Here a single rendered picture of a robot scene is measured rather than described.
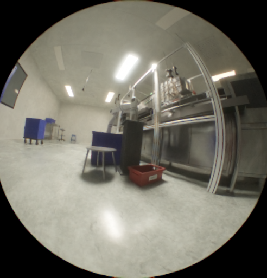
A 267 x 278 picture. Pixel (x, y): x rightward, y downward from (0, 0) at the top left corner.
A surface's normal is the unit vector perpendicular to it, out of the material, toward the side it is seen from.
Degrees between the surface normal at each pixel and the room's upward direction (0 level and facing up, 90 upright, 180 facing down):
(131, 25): 180
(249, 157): 90
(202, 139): 90
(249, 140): 90
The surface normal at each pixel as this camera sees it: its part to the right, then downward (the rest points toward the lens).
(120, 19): -0.09, 0.99
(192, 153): -0.89, -0.11
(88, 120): 0.45, 0.00
